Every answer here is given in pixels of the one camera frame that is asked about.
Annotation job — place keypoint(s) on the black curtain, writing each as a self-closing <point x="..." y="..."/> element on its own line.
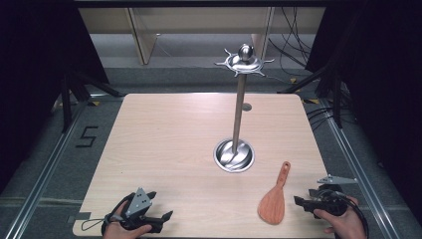
<point x="36" y="66"/>
<point x="384" y="83"/>

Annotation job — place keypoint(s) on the metal utensil stand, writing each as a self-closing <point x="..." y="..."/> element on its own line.
<point x="236" y="132"/>

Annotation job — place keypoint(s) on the black tripod stand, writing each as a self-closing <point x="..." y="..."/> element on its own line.
<point x="336" y="99"/>
<point x="66" y="103"/>

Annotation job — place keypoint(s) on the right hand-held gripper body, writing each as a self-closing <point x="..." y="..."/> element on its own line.
<point x="326" y="200"/>

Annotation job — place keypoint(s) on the yellow black tape marker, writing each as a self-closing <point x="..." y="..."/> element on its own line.
<point x="311" y="101"/>

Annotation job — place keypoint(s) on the grey round table cap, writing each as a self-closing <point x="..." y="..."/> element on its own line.
<point x="246" y="107"/>

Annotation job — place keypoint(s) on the wooden rice spatula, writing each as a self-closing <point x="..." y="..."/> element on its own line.
<point x="272" y="205"/>

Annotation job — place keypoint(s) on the person's left hand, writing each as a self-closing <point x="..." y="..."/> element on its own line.
<point x="116" y="230"/>

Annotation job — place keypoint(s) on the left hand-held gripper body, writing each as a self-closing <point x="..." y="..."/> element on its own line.
<point x="137" y="201"/>

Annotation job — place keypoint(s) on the light wooden shelf unit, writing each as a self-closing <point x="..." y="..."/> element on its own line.
<point x="146" y="40"/>

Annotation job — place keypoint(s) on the aluminium floor rail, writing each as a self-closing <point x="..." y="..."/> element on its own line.
<point x="43" y="176"/>
<point x="358" y="166"/>

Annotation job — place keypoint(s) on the person's right hand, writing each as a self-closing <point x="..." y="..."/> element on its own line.
<point x="346" y="224"/>

